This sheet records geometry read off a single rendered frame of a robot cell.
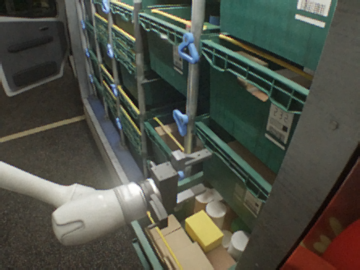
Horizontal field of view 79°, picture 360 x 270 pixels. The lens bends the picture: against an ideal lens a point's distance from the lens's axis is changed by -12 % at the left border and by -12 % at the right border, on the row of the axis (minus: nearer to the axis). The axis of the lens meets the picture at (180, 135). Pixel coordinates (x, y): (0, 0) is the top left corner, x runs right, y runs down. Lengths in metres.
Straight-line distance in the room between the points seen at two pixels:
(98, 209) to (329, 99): 0.46
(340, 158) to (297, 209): 0.11
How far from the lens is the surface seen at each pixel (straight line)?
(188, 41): 0.70
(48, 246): 2.34
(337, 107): 0.29
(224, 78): 0.67
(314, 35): 0.49
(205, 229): 0.89
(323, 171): 0.32
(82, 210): 0.55
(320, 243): 0.37
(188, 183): 0.98
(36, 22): 3.65
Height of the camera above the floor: 1.90
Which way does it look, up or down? 37 degrees down
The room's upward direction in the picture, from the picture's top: 3 degrees clockwise
